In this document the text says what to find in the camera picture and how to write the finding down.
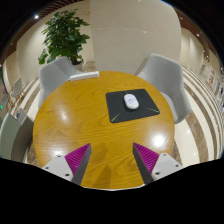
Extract white power strip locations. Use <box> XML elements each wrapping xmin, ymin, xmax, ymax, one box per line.
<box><xmin>68</xmin><ymin>70</ymin><xmax>100</xmax><ymax>82</ymax></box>

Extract black mouse pad green lines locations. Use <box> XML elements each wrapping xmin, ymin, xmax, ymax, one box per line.
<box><xmin>105</xmin><ymin>88</ymin><xmax>161</xmax><ymax>124</ymax></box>

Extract light grey shell chair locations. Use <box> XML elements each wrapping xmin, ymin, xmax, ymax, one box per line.
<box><xmin>38</xmin><ymin>56</ymin><xmax>84</xmax><ymax>110</ymax></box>
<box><xmin>134</xmin><ymin>53</ymin><xmax>193</xmax><ymax>125</ymax></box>

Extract red and white poster stand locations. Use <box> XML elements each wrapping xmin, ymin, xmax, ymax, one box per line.
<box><xmin>199</xmin><ymin>64</ymin><xmax>218</xmax><ymax>90</ymax></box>

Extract white cartoon-print computer mouse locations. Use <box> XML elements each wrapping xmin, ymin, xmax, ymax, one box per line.
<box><xmin>123</xmin><ymin>93</ymin><xmax>140</xmax><ymax>111</ymax></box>

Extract potted green leafy plant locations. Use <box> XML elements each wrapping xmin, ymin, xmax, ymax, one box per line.
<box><xmin>37</xmin><ymin>9</ymin><xmax>91</xmax><ymax>72</ymax></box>

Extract grey-green upholstered armchair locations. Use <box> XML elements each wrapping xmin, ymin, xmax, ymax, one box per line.
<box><xmin>0</xmin><ymin>108</ymin><xmax>35</xmax><ymax>163</ymax></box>

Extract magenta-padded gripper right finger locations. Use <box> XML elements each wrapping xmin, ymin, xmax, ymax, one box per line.
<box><xmin>132</xmin><ymin>142</ymin><xmax>184</xmax><ymax>186</ymax></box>

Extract group of distant grey chairs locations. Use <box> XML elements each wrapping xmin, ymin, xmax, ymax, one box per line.
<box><xmin>1</xmin><ymin>77</ymin><xmax>24</xmax><ymax>108</ymax></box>

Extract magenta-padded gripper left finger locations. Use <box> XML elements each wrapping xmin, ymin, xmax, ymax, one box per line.
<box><xmin>41</xmin><ymin>143</ymin><xmax>92</xmax><ymax>186</ymax></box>

